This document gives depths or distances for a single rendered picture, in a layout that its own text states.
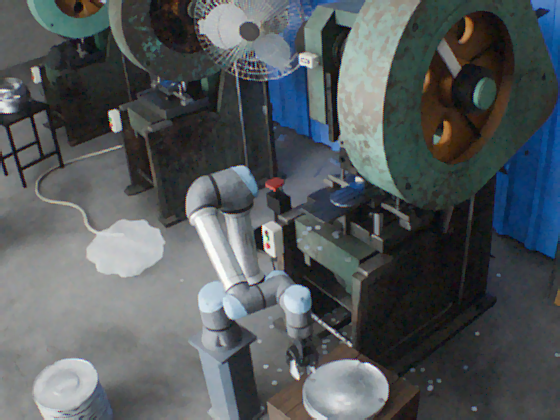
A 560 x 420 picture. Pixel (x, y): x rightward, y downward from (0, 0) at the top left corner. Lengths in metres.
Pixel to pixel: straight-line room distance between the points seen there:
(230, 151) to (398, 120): 2.32
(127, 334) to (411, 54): 2.03
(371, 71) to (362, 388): 1.08
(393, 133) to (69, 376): 1.65
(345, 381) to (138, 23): 2.00
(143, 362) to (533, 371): 1.80
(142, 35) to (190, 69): 0.36
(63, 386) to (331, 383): 1.10
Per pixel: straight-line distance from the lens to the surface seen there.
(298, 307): 1.69
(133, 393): 2.76
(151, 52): 3.19
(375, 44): 1.63
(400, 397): 2.15
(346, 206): 2.30
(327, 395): 2.11
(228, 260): 1.79
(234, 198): 1.93
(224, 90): 3.69
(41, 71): 5.53
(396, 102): 1.64
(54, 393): 2.54
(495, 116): 2.19
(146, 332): 3.04
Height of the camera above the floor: 2.00
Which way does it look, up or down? 32 degrees down
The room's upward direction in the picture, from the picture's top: 5 degrees counter-clockwise
